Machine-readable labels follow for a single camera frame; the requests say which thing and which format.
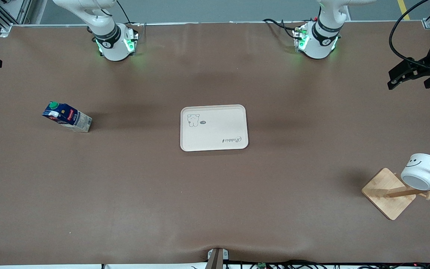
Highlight blue milk carton green cap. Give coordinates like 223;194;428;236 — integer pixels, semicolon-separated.
42;101;93;133

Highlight white smiley mug black handle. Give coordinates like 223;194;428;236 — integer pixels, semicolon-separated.
400;152;430;192

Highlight wooden mug rack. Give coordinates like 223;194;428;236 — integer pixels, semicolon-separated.
362;163;430;221

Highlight beige rabbit print tray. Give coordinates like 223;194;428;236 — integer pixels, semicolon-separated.
180;104;249;152

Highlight black left arm base cable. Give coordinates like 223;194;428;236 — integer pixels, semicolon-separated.
262;18;303;40

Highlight black arm base cable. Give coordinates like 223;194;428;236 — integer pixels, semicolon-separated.
116;0;147;35
262;18;303;40

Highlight black right arm base cable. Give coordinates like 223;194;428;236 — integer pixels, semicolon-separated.
116;0;147;35

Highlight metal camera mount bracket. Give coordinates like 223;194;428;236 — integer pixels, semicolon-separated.
206;247;230;269

